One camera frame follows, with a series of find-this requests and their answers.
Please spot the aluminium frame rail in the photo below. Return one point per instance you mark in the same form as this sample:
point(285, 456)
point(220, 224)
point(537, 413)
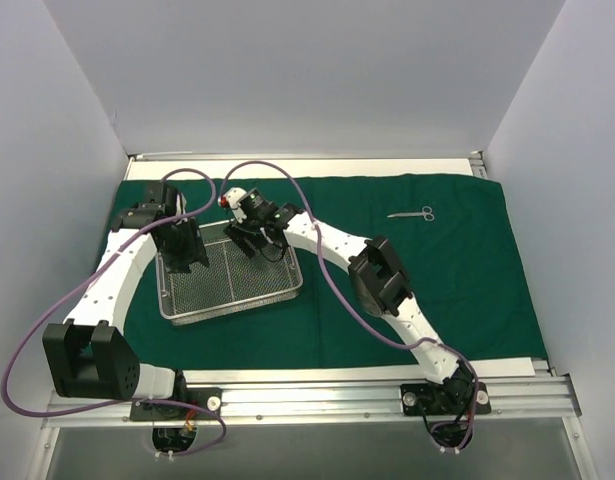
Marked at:
point(517, 389)

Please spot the steel surgical scissors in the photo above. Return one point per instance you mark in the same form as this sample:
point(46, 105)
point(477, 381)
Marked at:
point(425, 212)

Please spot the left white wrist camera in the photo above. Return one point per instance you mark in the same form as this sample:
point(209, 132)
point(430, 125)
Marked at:
point(180, 204)

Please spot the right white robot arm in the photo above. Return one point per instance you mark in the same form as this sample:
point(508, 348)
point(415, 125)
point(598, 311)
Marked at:
point(379, 279)

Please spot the green surgical cloth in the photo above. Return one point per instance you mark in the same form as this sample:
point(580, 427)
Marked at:
point(330, 272)

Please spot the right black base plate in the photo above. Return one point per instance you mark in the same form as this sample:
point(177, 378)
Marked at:
point(430, 399)

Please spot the metal mesh tray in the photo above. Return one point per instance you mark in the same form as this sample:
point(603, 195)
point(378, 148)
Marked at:
point(231, 283)

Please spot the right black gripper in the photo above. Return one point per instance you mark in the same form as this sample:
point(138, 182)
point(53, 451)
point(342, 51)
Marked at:
point(244, 236)

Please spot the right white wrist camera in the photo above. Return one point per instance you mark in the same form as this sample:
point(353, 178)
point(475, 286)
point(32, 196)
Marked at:
point(231, 202)

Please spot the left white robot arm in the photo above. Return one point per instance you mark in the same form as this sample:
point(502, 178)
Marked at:
point(87, 354)

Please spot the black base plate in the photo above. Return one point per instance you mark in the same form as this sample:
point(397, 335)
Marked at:
point(197, 403)
point(430, 399)

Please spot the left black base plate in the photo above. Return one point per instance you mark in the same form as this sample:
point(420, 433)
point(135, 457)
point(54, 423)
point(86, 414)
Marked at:
point(197, 403)

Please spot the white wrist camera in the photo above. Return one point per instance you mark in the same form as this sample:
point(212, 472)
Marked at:
point(231, 202)
point(180, 204)

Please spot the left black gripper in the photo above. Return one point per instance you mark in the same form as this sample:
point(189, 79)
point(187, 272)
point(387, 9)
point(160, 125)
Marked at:
point(182, 245)

